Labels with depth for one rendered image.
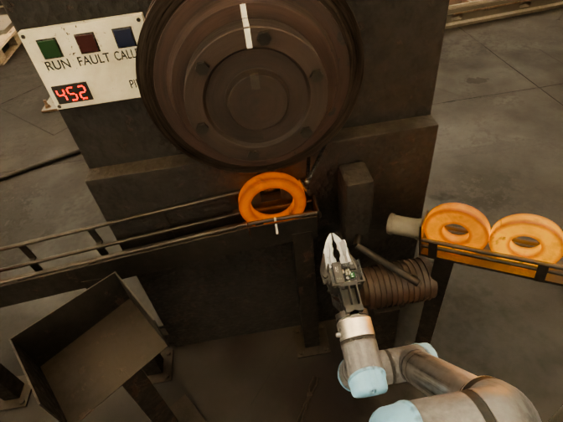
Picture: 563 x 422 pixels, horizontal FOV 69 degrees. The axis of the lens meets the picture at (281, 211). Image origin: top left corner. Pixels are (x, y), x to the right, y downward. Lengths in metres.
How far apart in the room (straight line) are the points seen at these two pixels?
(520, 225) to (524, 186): 1.43
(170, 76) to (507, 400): 0.76
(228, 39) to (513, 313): 1.54
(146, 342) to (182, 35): 0.71
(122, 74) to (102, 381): 0.71
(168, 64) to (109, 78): 0.24
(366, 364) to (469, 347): 0.95
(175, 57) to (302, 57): 0.24
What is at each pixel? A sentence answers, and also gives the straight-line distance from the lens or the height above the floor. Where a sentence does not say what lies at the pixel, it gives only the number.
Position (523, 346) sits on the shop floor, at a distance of 1.85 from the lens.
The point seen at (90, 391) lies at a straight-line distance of 1.12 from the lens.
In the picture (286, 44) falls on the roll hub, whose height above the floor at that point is 1.22.
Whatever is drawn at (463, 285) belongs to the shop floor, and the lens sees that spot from 1.94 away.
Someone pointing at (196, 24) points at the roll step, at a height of 1.26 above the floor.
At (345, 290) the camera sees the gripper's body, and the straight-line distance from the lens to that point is 0.91.
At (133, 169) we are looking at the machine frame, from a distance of 1.17.
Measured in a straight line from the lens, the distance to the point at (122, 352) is 1.13.
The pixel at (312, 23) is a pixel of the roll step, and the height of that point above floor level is 1.23.
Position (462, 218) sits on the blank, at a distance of 1.09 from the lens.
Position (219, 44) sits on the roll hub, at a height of 1.23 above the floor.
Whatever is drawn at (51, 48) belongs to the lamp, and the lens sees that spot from 1.06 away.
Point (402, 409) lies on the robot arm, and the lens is 0.61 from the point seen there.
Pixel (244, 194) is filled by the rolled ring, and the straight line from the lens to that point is 1.08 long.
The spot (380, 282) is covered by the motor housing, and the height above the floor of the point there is 0.53.
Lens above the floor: 1.50
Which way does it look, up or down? 43 degrees down
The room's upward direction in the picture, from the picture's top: 8 degrees counter-clockwise
